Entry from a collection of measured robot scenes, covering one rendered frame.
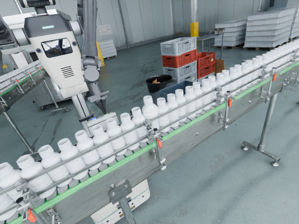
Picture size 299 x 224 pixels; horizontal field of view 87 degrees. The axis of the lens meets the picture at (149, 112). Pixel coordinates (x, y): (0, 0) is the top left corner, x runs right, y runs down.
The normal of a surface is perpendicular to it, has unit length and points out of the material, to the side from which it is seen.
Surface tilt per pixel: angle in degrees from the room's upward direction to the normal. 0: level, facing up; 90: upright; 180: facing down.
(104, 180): 90
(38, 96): 90
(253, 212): 0
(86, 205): 90
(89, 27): 100
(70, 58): 90
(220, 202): 0
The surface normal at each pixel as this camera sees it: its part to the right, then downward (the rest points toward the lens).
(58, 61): 0.53, 0.34
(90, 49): 0.34, 0.56
